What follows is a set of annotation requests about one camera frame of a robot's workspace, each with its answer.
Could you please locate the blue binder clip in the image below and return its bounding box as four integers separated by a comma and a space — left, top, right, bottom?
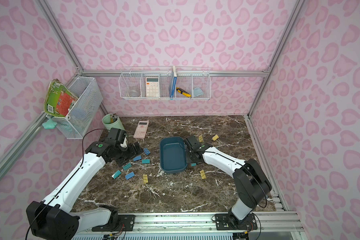
133, 156, 142, 162
144, 148, 151, 155
125, 172, 135, 180

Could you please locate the teal plastic storage box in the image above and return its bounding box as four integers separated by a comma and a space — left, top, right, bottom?
160, 137, 187, 174

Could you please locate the yellow binder clip table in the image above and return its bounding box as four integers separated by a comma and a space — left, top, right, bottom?
200, 170, 206, 180
143, 174, 149, 184

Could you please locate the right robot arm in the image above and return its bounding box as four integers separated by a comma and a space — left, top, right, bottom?
184, 136, 272, 224

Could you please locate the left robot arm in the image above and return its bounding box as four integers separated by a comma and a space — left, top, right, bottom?
26, 128, 143, 240

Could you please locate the mint green pen cup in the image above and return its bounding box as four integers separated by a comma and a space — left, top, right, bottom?
102, 114, 125, 130

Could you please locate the pink calculator on table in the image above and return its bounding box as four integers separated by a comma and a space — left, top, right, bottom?
134, 121, 149, 139

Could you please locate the white mesh side basket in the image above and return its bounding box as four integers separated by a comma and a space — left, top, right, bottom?
51, 77, 103, 139

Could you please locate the clear tape roll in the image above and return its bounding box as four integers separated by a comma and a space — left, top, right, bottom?
127, 87, 141, 98

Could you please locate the light blue cloth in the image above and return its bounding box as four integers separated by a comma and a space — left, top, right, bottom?
193, 88, 204, 98

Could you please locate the yellow black utility knife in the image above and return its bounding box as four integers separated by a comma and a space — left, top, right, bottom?
176, 88, 192, 98

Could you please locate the blue book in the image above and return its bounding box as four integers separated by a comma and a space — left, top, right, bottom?
169, 66, 178, 99

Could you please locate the mint star hook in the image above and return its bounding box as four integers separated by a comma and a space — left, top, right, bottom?
42, 118, 58, 130

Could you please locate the white orange calculator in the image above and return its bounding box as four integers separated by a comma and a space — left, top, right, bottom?
146, 77, 160, 98

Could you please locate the green red booklet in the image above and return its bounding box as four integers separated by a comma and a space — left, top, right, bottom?
44, 79, 79, 117

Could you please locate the white wire wall basket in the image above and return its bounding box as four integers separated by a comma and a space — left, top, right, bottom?
119, 66, 212, 101

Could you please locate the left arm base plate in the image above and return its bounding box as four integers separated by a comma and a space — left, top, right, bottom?
92, 213, 136, 232

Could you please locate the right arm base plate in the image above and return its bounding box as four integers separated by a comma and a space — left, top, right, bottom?
211, 213, 258, 231

